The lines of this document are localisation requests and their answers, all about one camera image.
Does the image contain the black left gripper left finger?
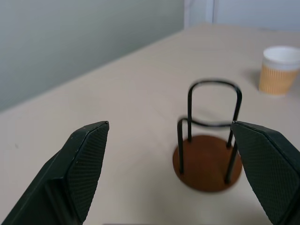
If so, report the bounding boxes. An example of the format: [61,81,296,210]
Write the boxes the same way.
[0,120,110,225]

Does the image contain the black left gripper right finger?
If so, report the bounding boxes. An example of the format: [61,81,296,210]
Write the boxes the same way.
[231,120,300,225]

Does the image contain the orange striped paper cup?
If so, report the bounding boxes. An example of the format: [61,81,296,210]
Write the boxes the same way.
[258,46,300,96]

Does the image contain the wire stand with wooden base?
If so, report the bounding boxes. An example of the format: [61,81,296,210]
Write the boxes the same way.
[172,79,243,193]

